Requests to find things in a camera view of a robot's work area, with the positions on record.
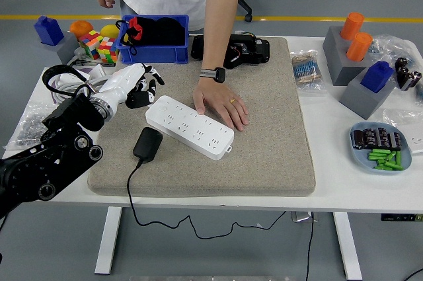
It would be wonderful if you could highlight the metal bracket under table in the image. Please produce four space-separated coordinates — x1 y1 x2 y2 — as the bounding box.
290 210 319 223

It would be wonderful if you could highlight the grey square block holder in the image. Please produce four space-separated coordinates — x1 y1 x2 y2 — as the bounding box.
339 67 397 120
30 32 80 71

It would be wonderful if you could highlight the small white zip bag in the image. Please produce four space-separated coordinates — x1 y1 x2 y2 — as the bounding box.
406 128 423 156

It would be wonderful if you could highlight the small white box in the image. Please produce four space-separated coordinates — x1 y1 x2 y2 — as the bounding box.
59 68 91 84

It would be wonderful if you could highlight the black wrist watch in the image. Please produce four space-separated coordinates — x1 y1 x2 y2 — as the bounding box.
199 67 227 83

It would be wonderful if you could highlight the blue plastic bin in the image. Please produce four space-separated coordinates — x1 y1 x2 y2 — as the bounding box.
118 14 190 65

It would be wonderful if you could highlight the black mechanical device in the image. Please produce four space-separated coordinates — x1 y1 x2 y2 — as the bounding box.
191 32 271 70

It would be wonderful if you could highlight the black cloth pouch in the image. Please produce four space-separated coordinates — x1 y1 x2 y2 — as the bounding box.
145 17 186 46

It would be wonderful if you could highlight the yellow ball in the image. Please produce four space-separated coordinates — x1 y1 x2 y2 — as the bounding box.
100 24 120 39

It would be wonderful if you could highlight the purple disc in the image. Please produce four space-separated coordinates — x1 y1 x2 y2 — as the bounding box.
49 66 98 106

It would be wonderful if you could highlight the bag of large black capacitors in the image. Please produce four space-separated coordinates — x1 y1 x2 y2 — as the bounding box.
395 57 423 92

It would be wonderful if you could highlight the orange cylinder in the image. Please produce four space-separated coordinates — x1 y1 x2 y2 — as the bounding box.
345 32 373 62
339 12 365 41

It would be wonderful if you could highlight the clear bag of metal nuts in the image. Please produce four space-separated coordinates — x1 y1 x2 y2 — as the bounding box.
3 102 56 151

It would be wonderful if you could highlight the small white wall plug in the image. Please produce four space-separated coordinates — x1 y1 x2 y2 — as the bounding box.
74 46 89 62

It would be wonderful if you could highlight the black plug adapter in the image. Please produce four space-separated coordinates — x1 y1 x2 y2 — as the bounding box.
132 126 164 163

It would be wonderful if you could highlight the blue plastic block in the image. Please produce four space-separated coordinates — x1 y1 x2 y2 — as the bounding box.
34 15 65 46
360 61 395 93

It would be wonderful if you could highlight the empty clear plastic bag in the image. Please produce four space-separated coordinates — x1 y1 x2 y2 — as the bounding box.
382 108 423 130

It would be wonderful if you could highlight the clear bag of hardware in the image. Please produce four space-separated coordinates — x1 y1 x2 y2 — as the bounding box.
366 33 423 73

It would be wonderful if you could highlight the person's left hand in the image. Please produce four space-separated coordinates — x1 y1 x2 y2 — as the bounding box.
192 79 249 132

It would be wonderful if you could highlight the black pouch red trim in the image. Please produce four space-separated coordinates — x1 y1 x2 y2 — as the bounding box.
115 16 156 56

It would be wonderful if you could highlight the black hanging cable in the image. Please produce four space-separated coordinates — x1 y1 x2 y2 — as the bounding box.
304 213 315 281

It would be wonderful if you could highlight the white power strip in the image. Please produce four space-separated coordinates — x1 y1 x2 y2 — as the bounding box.
145 95 235 161

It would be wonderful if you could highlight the black table control panel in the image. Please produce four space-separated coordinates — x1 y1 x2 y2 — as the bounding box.
380 214 423 222

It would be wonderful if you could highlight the black cylindrical capacitor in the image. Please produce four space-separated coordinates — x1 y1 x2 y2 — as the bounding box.
389 132 403 151
377 127 391 148
352 130 366 150
363 128 379 148

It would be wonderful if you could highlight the black office chair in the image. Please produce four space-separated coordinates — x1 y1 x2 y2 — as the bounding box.
236 0 262 23

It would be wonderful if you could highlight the black plug cord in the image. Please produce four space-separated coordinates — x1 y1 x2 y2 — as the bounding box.
126 158 287 239

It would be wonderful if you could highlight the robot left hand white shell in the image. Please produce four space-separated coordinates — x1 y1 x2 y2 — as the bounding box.
98 62 165 112

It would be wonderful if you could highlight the clear bag of resistors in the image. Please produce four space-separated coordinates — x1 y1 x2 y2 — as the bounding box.
289 50 328 93

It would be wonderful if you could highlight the colourful puzzle cube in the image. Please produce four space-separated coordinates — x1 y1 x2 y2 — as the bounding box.
78 30 104 60
97 36 120 64

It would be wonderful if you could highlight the light blue plate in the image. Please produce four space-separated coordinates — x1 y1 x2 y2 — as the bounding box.
349 121 414 176

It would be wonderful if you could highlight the grey two-hole block holder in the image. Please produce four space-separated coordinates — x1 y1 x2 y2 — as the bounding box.
322 25 374 87

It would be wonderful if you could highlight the orange ball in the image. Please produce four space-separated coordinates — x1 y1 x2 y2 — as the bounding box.
69 20 95 39

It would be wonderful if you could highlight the white table leg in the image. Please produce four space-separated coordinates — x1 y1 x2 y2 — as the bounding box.
332 212 364 281
95 206 124 275

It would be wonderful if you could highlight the grey-brown mat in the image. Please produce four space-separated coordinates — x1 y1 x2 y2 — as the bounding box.
87 36 317 198

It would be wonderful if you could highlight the black floor cable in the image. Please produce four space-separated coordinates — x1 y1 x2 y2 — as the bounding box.
404 267 423 281

